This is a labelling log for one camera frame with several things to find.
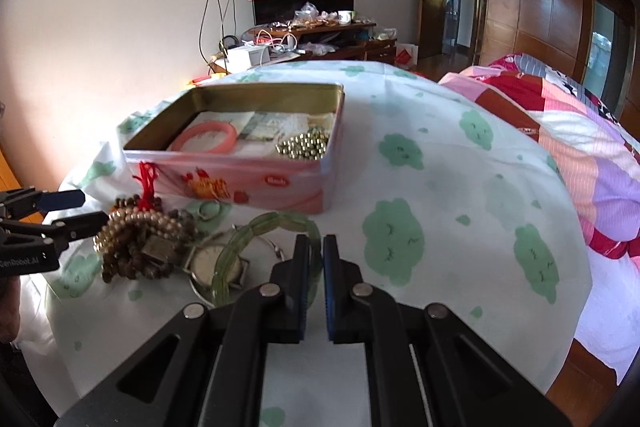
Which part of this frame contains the brown wooden bead mala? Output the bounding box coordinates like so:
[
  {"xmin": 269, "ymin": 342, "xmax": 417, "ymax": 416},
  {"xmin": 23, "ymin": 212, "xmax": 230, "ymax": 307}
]
[{"xmin": 93, "ymin": 194, "xmax": 198, "ymax": 284}]

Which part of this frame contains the pearl necklace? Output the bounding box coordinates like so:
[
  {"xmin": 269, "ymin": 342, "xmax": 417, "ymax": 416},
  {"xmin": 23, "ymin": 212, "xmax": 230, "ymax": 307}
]
[{"xmin": 92, "ymin": 206, "xmax": 187, "ymax": 257}]

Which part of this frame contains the small metal ring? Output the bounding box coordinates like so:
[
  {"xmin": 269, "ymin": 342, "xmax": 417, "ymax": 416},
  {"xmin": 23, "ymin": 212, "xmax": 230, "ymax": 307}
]
[{"xmin": 197, "ymin": 200, "xmax": 222, "ymax": 223}]

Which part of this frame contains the green jade bracelet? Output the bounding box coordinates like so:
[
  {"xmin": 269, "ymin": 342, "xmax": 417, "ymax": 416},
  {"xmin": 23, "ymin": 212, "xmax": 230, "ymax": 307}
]
[{"xmin": 209, "ymin": 210, "xmax": 324, "ymax": 310}]

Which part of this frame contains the pink bangle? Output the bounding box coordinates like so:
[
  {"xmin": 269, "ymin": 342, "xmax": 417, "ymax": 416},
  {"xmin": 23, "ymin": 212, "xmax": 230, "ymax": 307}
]
[{"xmin": 168, "ymin": 120, "xmax": 238, "ymax": 154}]

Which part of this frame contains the silver bead bracelet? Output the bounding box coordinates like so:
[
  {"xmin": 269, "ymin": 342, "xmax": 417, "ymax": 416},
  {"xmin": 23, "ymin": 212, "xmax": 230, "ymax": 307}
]
[{"xmin": 274, "ymin": 126, "xmax": 331, "ymax": 162}]

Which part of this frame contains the silver wrist watch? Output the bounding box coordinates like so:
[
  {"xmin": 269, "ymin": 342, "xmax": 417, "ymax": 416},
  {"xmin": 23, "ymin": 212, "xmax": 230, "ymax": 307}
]
[{"xmin": 183, "ymin": 244, "xmax": 250, "ymax": 293}]

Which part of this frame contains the person left hand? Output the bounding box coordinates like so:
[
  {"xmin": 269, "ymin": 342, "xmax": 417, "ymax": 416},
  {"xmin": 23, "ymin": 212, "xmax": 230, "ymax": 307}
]
[{"xmin": 0, "ymin": 277, "xmax": 21, "ymax": 343}]

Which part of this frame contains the white cloud print sheet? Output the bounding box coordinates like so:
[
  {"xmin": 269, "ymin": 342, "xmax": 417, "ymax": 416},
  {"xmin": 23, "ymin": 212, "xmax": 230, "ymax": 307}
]
[{"xmin": 20, "ymin": 62, "xmax": 591, "ymax": 413}]

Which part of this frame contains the pink metal tin box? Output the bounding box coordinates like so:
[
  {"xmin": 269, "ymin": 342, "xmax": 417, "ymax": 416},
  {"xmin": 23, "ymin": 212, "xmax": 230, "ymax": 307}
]
[{"xmin": 122, "ymin": 82, "xmax": 345, "ymax": 215}]

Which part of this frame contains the white device box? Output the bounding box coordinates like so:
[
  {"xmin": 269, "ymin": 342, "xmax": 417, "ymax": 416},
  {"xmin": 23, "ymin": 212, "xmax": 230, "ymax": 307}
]
[{"xmin": 227, "ymin": 44, "xmax": 270, "ymax": 74}]

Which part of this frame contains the patchwork pink quilt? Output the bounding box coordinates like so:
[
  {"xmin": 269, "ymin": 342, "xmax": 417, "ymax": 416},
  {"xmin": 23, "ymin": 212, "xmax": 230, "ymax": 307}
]
[{"xmin": 439, "ymin": 54, "xmax": 639, "ymax": 265}]

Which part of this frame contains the wooden tv cabinet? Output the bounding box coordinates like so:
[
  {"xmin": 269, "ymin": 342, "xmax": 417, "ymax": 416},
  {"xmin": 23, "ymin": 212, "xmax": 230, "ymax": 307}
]
[{"xmin": 209, "ymin": 22, "xmax": 397, "ymax": 74}]

